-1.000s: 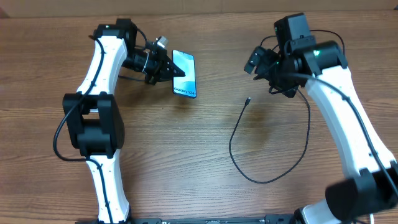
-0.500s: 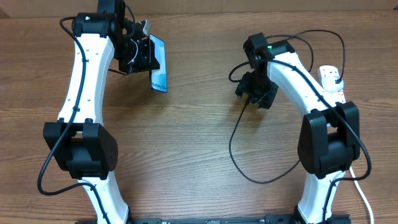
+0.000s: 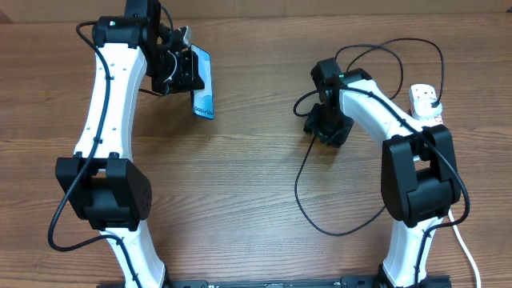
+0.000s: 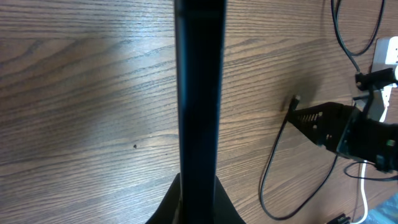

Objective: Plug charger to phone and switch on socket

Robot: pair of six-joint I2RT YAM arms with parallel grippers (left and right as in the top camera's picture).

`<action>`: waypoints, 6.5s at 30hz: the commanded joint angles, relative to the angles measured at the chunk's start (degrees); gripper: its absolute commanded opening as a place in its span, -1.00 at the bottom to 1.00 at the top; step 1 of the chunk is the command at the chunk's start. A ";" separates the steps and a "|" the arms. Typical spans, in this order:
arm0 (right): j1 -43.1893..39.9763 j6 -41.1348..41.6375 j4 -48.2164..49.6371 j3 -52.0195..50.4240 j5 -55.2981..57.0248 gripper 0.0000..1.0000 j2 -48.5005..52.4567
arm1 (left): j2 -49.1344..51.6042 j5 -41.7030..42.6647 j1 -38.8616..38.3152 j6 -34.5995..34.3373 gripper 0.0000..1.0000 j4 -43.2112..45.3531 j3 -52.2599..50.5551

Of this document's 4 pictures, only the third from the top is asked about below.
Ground white USB charger plug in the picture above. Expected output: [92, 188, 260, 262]
[411, 98, 442, 121]

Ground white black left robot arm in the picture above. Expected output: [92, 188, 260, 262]
[55, 0, 214, 287]

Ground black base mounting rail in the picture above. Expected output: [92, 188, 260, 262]
[95, 274, 453, 288]

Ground Samsung Galaxy smartphone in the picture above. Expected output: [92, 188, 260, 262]
[191, 45, 214, 120]

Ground white power extension strip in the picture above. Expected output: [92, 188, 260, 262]
[408, 84, 443, 130]

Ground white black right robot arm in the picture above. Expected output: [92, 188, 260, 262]
[304, 58, 468, 287]

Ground white extension strip cord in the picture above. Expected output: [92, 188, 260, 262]
[446, 207, 482, 288]

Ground black USB charging cable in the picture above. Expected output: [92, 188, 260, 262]
[294, 38, 446, 238]

